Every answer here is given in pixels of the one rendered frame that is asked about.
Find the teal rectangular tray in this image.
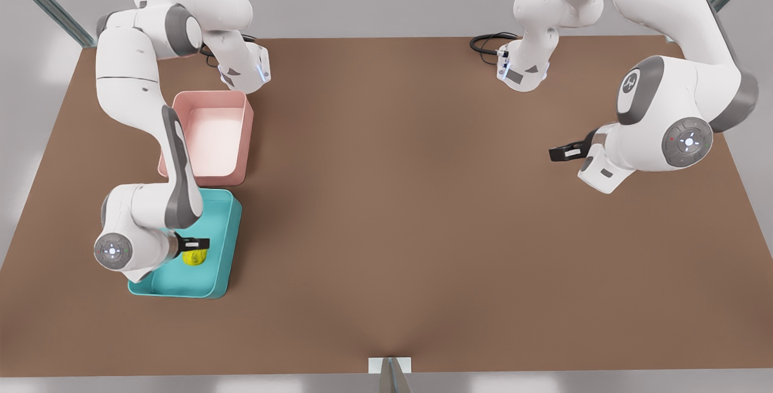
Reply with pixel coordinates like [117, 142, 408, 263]
[127, 188, 243, 299]

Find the pink rectangular tray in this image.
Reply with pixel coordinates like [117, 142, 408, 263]
[158, 90, 255, 187]

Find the black cable loop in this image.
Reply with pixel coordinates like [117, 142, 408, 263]
[199, 34, 258, 68]
[470, 32, 521, 68]

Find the silver frame post with foot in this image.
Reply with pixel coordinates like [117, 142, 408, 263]
[368, 357, 412, 393]

